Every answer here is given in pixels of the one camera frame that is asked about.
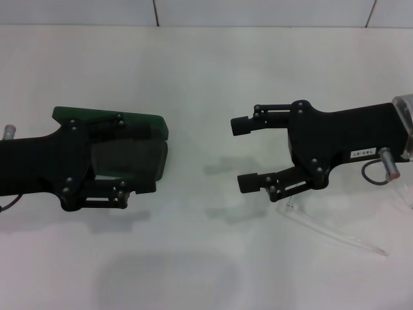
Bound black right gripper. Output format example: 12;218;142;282
230;99;408;190

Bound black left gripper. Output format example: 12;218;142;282
0;118;94;213

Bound clear white glasses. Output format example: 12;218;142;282
276;182;413;258

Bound green glasses case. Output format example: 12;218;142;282
52;106;170;181

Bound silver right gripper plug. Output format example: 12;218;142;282
379;147;401;180

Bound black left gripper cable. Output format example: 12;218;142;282
0;194;21;213

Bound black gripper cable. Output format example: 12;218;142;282
361;159;387;186
0;194;21;213

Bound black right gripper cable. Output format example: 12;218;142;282
361;159;387;186

